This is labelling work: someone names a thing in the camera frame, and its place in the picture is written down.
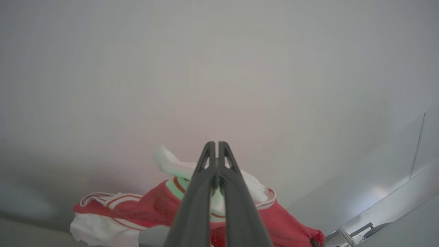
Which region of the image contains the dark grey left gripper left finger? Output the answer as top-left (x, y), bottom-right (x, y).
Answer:
top-left (164, 142), bottom-right (216, 247)

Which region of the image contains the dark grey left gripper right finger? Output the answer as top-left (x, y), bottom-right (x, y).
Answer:
top-left (218, 142), bottom-right (273, 247)

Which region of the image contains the red and white garment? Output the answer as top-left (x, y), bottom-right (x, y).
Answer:
top-left (70, 145), bottom-right (326, 247)

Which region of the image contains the grey metal frame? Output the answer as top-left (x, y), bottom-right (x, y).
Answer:
top-left (324, 222), bottom-right (391, 247)

